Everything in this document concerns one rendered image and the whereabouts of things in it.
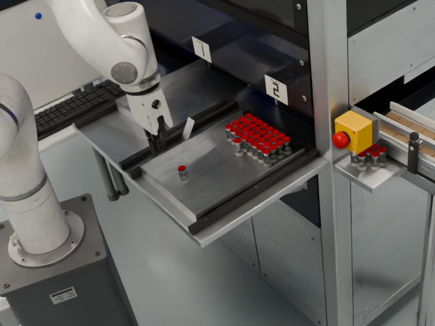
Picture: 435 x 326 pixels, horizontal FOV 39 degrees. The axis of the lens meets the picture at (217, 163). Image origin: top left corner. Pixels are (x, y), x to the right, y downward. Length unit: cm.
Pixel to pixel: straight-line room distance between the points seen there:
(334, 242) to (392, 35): 60
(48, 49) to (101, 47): 107
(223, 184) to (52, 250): 44
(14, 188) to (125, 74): 42
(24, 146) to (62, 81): 83
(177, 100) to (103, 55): 81
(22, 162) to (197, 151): 50
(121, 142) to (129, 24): 67
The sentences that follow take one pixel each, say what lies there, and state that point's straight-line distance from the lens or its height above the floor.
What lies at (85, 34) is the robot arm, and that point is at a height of 143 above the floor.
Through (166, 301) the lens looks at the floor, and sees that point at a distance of 246.
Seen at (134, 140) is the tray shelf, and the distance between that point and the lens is 175.
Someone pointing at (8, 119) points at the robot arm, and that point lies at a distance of 129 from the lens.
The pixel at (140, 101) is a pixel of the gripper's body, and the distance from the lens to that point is 122.
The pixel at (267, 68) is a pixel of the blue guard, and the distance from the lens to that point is 159.
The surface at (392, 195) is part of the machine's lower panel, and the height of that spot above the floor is 61.
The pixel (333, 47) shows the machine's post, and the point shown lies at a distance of 138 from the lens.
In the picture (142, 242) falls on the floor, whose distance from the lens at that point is 271.
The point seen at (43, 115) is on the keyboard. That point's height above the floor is 83.
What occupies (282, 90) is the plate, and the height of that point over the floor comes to 103.
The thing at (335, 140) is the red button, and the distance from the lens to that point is 143.
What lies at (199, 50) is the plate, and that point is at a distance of 185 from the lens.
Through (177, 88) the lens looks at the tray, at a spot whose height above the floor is 88.
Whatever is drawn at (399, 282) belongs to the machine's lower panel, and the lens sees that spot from 221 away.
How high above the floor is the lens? 187
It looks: 38 degrees down
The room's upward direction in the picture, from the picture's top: 11 degrees counter-clockwise
